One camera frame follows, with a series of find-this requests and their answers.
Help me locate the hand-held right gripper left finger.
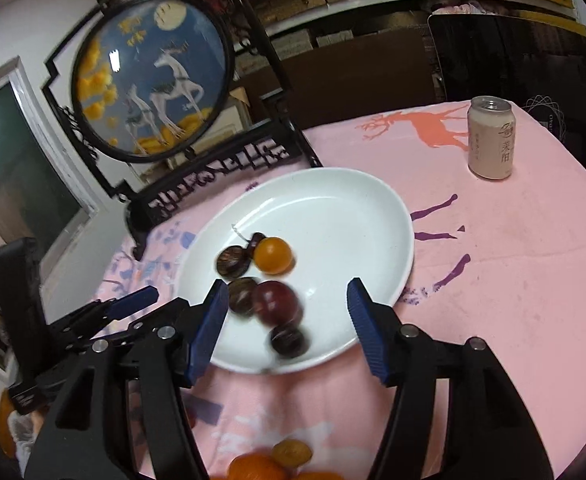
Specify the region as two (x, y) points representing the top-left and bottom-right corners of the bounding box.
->
(23, 279), (231, 480)

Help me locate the pink folded cloth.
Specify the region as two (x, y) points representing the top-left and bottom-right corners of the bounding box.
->
(430, 2), (488, 16)

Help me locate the dark round fruit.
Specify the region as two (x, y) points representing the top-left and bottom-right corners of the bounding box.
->
(228, 277), (261, 317)
(269, 325), (310, 359)

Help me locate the deer embroidery table screen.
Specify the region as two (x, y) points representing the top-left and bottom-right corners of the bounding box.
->
(40, 0), (324, 261)

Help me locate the beige cardboard box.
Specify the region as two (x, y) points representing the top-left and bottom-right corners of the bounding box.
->
(220, 87), (254, 143)

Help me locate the yellowish small tomato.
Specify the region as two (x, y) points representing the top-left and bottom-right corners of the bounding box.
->
(272, 439), (314, 467)

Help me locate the mandarin with stem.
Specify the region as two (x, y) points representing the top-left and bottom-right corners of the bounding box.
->
(229, 452), (288, 480)

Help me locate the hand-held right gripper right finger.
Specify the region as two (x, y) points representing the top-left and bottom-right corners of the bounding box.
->
(347, 277), (556, 480)

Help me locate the dark cherry with stem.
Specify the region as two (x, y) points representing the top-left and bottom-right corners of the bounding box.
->
(230, 222), (268, 260)

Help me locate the orange round object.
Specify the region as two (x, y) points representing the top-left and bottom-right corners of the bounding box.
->
(0, 390), (20, 461)

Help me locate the pink printed tablecloth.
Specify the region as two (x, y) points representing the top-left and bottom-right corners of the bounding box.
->
(93, 92), (586, 480)

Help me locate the pale beverage can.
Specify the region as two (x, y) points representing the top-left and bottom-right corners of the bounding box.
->
(468, 96), (518, 181)

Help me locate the orange cherry tomato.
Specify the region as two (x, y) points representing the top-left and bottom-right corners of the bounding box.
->
(253, 236), (294, 275)

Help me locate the white framed window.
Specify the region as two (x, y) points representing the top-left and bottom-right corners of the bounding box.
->
(0, 57), (101, 246)

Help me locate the brown wooden cabinet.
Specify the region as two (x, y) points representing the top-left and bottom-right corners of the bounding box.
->
(280, 42), (436, 128)

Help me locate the dark purple tomato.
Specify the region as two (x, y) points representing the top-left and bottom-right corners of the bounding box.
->
(252, 281), (304, 326)

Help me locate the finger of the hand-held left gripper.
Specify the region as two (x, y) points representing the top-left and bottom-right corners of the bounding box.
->
(48, 285), (160, 356)

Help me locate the black glossy panel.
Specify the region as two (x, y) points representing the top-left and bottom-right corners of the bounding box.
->
(427, 12), (586, 173)

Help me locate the white oval plate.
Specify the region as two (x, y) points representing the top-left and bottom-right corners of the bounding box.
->
(177, 167), (416, 375)

